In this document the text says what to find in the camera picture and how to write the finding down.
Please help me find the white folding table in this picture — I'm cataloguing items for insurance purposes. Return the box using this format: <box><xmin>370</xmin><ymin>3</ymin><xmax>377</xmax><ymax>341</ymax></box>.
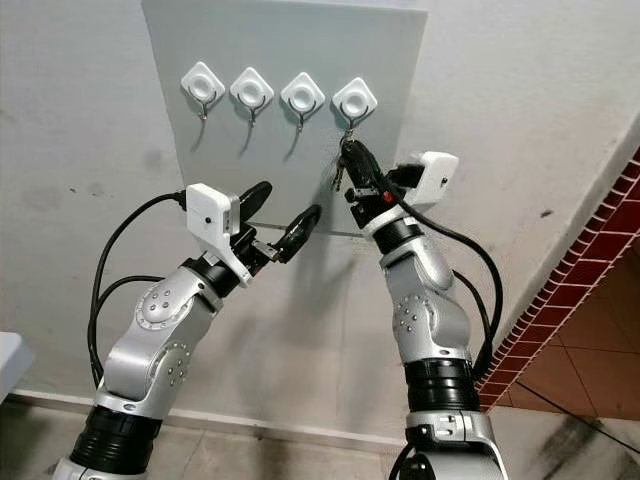
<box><xmin>0</xmin><ymin>332</ymin><xmax>34</xmax><ymax>403</ymax></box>

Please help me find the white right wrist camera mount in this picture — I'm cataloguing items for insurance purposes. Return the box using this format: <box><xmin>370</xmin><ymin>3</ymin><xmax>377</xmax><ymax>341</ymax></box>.
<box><xmin>405</xmin><ymin>150</ymin><xmax>460</xmax><ymax>207</ymax></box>

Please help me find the white adhesive wall hook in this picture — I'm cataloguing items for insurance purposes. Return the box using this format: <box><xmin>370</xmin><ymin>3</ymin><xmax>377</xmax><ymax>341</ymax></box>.
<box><xmin>230</xmin><ymin>66</ymin><xmax>276</xmax><ymax>127</ymax></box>
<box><xmin>280</xmin><ymin>71</ymin><xmax>327</xmax><ymax>132</ymax></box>
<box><xmin>181</xmin><ymin>61</ymin><xmax>227</xmax><ymax>122</ymax></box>
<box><xmin>332</xmin><ymin>77</ymin><xmax>379</xmax><ymax>132</ymax></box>

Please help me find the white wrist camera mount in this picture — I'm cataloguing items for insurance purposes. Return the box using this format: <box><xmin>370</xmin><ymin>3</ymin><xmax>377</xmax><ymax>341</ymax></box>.
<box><xmin>405</xmin><ymin>150</ymin><xmax>460</xmax><ymax>207</ymax></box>
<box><xmin>185</xmin><ymin>182</ymin><xmax>244</xmax><ymax>282</ymax></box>

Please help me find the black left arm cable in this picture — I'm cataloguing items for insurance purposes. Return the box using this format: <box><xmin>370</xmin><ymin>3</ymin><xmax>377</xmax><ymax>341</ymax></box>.
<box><xmin>87</xmin><ymin>191</ymin><xmax>190</xmax><ymax>387</ymax></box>

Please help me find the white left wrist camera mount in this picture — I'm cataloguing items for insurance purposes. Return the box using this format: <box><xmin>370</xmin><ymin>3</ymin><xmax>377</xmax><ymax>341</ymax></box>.
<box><xmin>185</xmin><ymin>182</ymin><xmax>244</xmax><ymax>282</ymax></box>

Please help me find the small silver key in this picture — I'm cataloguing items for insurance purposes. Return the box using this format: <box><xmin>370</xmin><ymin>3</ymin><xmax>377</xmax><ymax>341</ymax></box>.
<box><xmin>330</xmin><ymin>128</ymin><xmax>355</xmax><ymax>192</ymax></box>

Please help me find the grey wall board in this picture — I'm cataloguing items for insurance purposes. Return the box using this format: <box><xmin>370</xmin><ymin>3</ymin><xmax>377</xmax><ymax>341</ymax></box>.
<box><xmin>141</xmin><ymin>0</ymin><xmax>430</xmax><ymax>240</ymax></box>

